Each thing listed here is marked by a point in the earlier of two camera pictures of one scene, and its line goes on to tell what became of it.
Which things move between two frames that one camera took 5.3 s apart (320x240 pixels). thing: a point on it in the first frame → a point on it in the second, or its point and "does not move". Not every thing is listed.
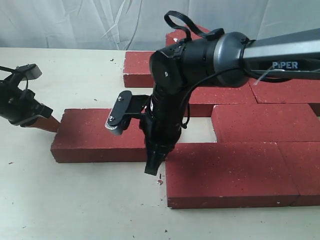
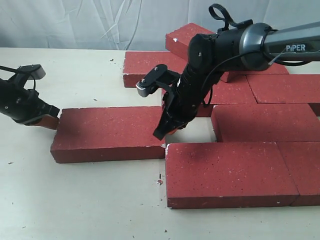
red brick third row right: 288,122 does not move
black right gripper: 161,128 → 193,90
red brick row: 202,99 does not move
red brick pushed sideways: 83,137 does not move
